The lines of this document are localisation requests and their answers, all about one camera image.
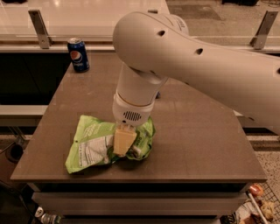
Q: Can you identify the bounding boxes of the grey table drawer front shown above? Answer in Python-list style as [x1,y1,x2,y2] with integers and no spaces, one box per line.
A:
[32,192,247,216]

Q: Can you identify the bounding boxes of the green rice chip bag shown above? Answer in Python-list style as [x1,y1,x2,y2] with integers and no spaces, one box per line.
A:
[65,115,156,174]

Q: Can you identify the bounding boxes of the wire basket with items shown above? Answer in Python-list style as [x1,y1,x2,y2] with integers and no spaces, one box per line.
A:
[228,183,280,224]

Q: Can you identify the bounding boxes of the blue pepsi can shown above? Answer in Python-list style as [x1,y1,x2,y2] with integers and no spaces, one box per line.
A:
[67,38,89,73]

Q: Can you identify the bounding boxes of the right metal railing bracket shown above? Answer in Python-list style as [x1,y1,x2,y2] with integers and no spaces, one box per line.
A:
[250,10,278,50]

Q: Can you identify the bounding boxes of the left metal railing bracket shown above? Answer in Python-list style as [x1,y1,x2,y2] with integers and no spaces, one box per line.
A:
[28,10,53,49]

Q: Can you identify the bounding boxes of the round black stool base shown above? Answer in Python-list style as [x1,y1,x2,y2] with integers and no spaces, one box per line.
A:
[5,144,24,164]

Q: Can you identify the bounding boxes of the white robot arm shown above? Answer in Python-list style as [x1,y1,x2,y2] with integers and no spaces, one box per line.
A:
[113,11,280,134]

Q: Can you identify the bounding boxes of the bottles under table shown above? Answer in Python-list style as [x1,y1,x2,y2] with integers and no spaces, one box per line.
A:
[35,206,61,224]

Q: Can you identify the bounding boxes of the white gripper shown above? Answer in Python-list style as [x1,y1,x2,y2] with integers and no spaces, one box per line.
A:
[112,91,155,157]

